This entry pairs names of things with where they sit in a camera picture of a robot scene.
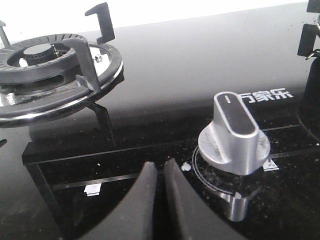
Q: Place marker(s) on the left black pot support grate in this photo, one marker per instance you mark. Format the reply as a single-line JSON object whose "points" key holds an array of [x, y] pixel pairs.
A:
{"points": [[99, 70]]}

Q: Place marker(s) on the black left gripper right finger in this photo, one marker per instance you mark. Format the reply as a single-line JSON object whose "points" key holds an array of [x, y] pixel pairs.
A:
{"points": [[191, 217]]}

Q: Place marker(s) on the black left gas burner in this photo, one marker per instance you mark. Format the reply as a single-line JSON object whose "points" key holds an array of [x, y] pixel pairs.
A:
{"points": [[16, 68]]}

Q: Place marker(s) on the silver stove control knob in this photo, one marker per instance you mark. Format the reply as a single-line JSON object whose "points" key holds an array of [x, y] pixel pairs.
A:
{"points": [[233, 142]]}

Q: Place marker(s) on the black glass gas hob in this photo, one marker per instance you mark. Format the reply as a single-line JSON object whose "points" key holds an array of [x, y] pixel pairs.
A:
{"points": [[62, 176]]}

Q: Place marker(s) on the black pot support grate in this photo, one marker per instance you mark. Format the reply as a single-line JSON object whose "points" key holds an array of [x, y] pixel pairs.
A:
{"points": [[309, 33], [99, 70]]}

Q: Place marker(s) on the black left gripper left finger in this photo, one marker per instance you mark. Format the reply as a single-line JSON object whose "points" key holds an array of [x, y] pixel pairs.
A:
{"points": [[132, 219]]}

